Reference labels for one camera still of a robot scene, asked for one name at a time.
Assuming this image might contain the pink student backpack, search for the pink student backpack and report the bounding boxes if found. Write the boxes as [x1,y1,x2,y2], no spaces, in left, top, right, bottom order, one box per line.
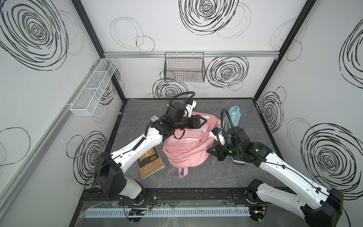
[163,112,220,178]

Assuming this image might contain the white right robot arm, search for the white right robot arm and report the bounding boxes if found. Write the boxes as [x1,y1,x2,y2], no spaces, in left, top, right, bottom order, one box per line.
[207,127,344,227]

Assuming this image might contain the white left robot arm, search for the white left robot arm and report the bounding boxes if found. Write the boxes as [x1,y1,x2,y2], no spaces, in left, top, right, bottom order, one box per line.
[95,103,209,204]

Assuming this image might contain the blue book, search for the blue book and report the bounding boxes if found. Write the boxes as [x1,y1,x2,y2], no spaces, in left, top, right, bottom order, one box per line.
[231,156,247,166]

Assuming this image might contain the flat clear lead refill box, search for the flat clear lead refill box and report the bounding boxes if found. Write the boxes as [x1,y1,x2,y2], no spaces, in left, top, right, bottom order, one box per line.
[150,115,159,123]

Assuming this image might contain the teal pencil pouch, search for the teal pencil pouch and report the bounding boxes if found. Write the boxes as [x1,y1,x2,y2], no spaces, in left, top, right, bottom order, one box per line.
[224,106,241,131]

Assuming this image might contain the brown book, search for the brown book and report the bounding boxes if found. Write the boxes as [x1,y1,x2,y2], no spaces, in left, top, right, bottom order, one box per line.
[137,147,165,179]

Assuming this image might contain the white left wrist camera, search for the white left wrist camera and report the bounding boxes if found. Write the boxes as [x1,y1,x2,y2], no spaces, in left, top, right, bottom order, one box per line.
[183,99,196,117]

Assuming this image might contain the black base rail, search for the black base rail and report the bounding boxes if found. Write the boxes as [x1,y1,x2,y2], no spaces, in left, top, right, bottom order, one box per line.
[79,186,253,206]

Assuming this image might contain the black wire basket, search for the black wire basket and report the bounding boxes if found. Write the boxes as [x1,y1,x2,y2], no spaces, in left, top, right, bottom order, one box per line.
[163,57,207,83]

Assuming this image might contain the grey slotted cable duct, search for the grey slotted cable duct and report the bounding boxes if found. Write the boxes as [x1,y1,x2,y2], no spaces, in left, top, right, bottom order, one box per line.
[84,207,250,218]

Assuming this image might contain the aluminium wall rail back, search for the aluminium wall rail back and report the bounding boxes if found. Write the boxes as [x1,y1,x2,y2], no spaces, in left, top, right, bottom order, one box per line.
[104,51,280,58]

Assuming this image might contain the aluminium wall rail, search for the aluminium wall rail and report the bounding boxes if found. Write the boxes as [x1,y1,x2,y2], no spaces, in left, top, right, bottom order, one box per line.
[104,51,280,58]
[1,72,90,218]

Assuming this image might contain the white mesh wall shelf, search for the white mesh wall shelf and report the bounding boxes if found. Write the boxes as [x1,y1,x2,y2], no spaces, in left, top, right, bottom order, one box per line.
[70,58,118,116]

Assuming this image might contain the aluminium wall rail left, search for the aluminium wall rail left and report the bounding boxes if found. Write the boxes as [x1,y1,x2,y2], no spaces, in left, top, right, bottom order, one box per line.
[1,72,90,218]

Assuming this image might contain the black aluminium frame post left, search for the black aluminium frame post left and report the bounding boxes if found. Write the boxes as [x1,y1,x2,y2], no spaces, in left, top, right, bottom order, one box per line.
[71,0,127,104]

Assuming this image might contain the black frame post right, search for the black frame post right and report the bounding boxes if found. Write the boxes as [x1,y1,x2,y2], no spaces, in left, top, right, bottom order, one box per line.
[253,0,317,102]

